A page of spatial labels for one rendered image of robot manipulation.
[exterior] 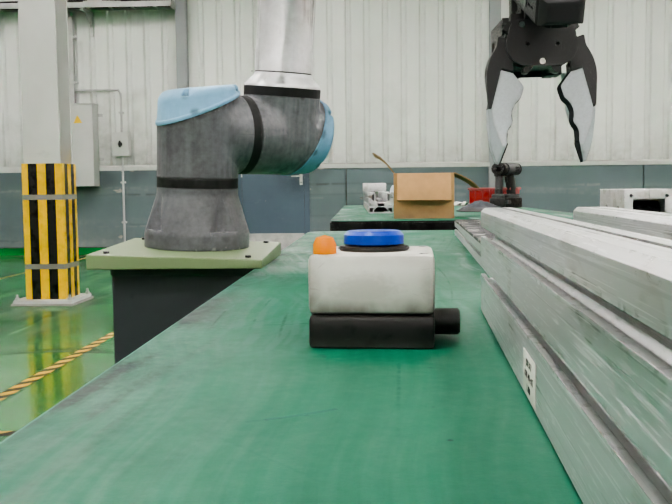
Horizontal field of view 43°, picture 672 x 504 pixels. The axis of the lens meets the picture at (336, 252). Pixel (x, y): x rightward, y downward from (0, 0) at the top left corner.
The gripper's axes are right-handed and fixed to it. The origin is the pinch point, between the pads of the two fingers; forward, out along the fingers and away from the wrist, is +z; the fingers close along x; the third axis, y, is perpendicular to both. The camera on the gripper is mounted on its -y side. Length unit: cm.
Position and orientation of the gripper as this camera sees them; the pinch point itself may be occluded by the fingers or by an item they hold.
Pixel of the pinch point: (542, 152)
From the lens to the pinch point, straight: 88.9
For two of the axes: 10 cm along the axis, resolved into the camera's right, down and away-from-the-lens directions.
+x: -10.0, 0.3, -0.1
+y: -0.1, -0.4, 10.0
